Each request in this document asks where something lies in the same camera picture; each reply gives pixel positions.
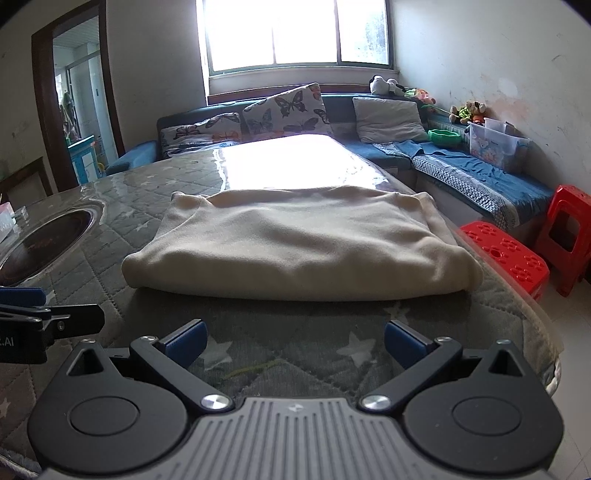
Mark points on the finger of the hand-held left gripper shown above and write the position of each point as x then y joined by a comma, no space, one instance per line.
21,296
76,319

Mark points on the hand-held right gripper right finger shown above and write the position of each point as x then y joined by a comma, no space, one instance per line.
406,344

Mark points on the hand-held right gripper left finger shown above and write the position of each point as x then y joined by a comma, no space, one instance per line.
187,341

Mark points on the cream knit sweater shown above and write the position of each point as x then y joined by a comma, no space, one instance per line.
300,244

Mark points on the round black inset cooktop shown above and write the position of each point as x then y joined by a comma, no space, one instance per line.
41,244

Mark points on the wooden chair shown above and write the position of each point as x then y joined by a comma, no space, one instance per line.
27,187

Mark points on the low red perforated stool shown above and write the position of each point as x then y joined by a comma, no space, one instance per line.
503,251

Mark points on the small blue cabinet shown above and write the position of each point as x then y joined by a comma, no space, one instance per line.
85,159

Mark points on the grey patterned sofa cover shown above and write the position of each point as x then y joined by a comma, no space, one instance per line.
480,198

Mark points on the blue sofa cloth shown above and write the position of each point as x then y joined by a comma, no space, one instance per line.
480,175

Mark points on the green plastic bowl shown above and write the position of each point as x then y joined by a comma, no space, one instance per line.
443,137

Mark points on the small butterfly print cushion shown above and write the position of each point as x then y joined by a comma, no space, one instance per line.
198,131

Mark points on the clear plastic storage box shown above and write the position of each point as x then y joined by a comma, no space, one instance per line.
491,147

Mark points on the tall red plastic stool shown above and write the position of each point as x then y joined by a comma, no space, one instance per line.
577,196

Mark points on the plain grey cushion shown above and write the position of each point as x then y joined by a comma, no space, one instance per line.
390,117

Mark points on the brown teddy bear toys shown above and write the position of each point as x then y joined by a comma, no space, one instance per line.
473,110

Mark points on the colourful plush toy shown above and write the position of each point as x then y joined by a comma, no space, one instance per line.
422,97

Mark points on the blue corner sofa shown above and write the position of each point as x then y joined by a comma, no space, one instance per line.
344,104

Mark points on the large butterfly print cushion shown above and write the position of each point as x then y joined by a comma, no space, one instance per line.
286,110

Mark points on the panda plush toy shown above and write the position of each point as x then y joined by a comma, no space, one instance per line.
378,85

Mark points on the window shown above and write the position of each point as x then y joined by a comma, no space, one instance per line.
258,27

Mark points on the dark wooden door frame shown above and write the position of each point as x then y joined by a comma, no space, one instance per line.
39,92

